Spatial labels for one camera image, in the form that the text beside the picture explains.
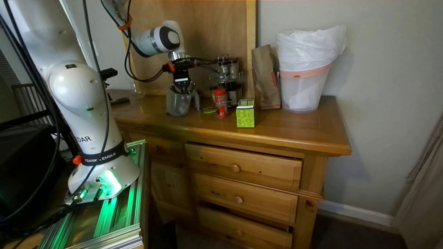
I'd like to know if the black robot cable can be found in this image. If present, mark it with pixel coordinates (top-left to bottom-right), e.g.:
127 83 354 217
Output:
0 0 139 226

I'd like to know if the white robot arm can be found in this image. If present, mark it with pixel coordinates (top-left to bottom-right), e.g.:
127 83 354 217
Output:
1 0 139 203

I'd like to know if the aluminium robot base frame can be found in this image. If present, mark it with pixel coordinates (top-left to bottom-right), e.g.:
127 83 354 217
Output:
37 139 145 249

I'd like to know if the wooden dresser with drawers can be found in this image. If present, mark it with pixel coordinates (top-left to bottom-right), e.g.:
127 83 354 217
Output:
111 95 351 249

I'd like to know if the white lined trash bin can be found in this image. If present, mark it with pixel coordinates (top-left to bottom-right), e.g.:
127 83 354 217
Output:
275 24 347 112

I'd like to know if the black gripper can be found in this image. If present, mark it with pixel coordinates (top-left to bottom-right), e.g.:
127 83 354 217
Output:
172 59 193 94

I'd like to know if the brown paper bag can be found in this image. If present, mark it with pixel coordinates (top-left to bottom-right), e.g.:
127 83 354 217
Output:
251 45 280 109

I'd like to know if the metal spice rack with jars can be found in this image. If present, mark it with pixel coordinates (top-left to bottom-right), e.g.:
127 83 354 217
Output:
211 56 242 107

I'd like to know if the green tea box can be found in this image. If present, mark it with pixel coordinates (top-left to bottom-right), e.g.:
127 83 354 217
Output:
235 99 254 127

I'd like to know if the translucent plastic measuring jug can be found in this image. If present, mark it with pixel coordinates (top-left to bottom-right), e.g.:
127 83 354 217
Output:
165 87 200 116

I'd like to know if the red lid spice bottle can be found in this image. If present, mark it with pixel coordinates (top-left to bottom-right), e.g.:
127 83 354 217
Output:
211 88 226 119

